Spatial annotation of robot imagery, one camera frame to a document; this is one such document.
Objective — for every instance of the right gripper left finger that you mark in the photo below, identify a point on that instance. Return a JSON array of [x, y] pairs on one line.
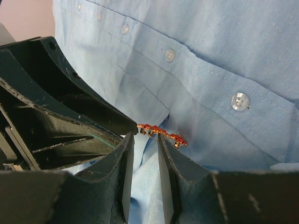
[[99, 194]]

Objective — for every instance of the red gold leaf brooch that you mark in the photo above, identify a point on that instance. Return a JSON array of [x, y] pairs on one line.
[[150, 131]]

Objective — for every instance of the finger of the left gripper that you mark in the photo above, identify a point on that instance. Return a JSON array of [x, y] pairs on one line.
[[51, 125], [43, 60]]

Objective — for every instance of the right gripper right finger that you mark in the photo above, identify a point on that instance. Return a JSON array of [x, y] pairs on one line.
[[195, 195]]

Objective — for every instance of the light blue button shirt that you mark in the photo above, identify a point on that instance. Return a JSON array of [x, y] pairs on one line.
[[222, 74]]

